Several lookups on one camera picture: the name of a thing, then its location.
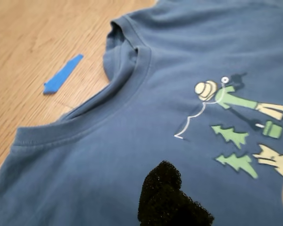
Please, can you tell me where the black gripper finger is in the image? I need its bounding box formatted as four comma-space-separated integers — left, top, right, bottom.
137, 160, 215, 226

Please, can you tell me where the blue printed T-shirt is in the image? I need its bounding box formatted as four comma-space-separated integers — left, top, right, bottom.
0, 0, 283, 226

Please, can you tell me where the short blue tape piece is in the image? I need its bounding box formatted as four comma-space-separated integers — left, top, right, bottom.
42, 54, 84, 95

